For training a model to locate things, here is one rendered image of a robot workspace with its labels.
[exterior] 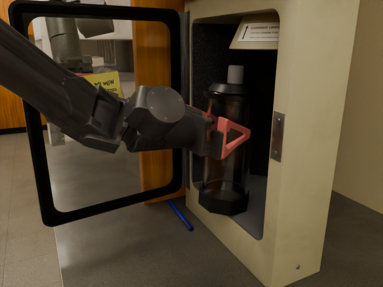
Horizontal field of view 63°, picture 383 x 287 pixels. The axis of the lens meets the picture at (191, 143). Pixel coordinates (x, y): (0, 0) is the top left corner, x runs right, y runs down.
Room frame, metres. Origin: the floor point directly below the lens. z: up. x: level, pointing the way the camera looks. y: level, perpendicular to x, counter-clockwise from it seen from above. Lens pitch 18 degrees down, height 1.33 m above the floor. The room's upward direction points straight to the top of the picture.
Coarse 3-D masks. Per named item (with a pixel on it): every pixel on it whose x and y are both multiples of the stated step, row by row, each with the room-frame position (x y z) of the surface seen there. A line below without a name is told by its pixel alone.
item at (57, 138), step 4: (52, 124) 0.52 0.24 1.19; (52, 128) 0.52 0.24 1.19; (56, 128) 0.53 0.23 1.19; (52, 132) 0.52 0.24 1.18; (56, 132) 0.53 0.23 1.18; (60, 132) 0.53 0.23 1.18; (52, 136) 0.52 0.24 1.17; (56, 136) 0.53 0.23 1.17; (60, 136) 0.53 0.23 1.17; (52, 140) 0.52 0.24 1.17; (56, 140) 0.53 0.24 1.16; (60, 140) 0.53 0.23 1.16; (64, 140) 0.53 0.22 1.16; (52, 144) 0.52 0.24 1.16; (56, 144) 0.53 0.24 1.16; (60, 144) 0.53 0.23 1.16; (64, 144) 0.53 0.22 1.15
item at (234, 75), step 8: (232, 72) 0.56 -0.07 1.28; (240, 72) 0.56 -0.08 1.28; (224, 80) 0.60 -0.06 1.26; (232, 80) 0.56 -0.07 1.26; (240, 80) 0.56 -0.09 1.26; (216, 88) 0.54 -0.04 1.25; (224, 88) 0.53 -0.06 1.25; (232, 88) 0.53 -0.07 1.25; (240, 88) 0.53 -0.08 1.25; (248, 88) 0.53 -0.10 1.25; (256, 88) 0.55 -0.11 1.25
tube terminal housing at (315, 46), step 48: (192, 0) 0.67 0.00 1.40; (240, 0) 0.52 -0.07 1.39; (288, 0) 0.43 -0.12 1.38; (336, 0) 0.44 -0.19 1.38; (288, 48) 0.42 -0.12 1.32; (336, 48) 0.45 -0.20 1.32; (288, 96) 0.41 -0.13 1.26; (336, 96) 0.45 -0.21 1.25; (288, 144) 0.42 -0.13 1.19; (336, 144) 0.46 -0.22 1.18; (192, 192) 0.67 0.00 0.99; (288, 192) 0.42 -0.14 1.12; (240, 240) 0.49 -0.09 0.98; (288, 240) 0.43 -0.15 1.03
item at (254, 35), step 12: (240, 24) 0.58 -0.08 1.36; (252, 24) 0.54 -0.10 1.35; (264, 24) 0.52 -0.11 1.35; (276, 24) 0.51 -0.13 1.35; (240, 36) 0.55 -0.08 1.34; (252, 36) 0.53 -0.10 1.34; (264, 36) 0.51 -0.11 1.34; (276, 36) 0.51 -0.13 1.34; (240, 48) 0.54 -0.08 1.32; (252, 48) 0.52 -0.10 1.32; (264, 48) 0.51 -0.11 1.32; (276, 48) 0.50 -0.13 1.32
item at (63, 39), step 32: (32, 0) 0.54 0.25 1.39; (32, 32) 0.53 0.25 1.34; (64, 32) 0.56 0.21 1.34; (96, 32) 0.59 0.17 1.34; (128, 32) 0.62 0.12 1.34; (160, 32) 0.66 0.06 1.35; (64, 64) 0.56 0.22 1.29; (96, 64) 0.59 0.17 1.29; (128, 64) 0.62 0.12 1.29; (160, 64) 0.66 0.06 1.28; (128, 96) 0.62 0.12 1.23; (64, 160) 0.55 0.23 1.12; (96, 160) 0.58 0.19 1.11; (128, 160) 0.61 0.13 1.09; (160, 160) 0.65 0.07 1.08; (64, 192) 0.54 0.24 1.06; (96, 192) 0.57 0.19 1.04; (128, 192) 0.61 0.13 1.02
